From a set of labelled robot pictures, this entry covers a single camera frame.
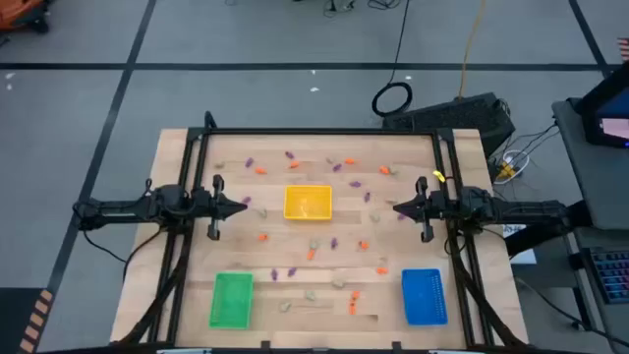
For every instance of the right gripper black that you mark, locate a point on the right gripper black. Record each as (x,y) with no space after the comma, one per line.
(440,206)

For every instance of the grey desk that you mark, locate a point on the grey desk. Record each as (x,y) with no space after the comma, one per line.
(594,196)

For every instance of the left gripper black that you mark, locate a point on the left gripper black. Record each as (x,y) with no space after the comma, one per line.
(206,206)

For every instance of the black monitor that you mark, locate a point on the black monitor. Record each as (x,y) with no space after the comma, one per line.
(589,133)

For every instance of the yellow plastic basket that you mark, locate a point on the yellow plastic basket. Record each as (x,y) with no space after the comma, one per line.
(295,196)

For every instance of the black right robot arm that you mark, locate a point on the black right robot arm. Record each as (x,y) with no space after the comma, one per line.
(516,211)

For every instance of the red white striped object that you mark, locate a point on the red white striped object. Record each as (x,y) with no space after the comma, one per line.
(624,49)

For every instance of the backlit keyboard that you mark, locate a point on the backlit keyboard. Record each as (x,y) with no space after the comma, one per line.
(611,275)

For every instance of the orange machine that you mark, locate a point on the orange machine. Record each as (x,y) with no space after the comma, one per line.
(19,10)

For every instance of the yellow power plug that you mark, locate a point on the yellow power plug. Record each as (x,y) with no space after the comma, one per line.
(506,171)

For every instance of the black mat orange stripes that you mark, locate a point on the black mat orange stripes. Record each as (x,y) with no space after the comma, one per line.
(15,319)

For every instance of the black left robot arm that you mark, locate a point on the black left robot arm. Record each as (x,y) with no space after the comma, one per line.
(123,209)

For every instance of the black computer case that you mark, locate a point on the black computer case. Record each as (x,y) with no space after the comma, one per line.
(442,118)

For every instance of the white paper sheet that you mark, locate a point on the white paper sheet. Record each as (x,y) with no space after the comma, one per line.
(523,255)

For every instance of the green plastic basket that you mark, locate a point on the green plastic basket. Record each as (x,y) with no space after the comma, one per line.
(231,314)

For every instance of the blue plastic basket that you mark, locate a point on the blue plastic basket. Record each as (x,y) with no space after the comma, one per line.
(422,310)

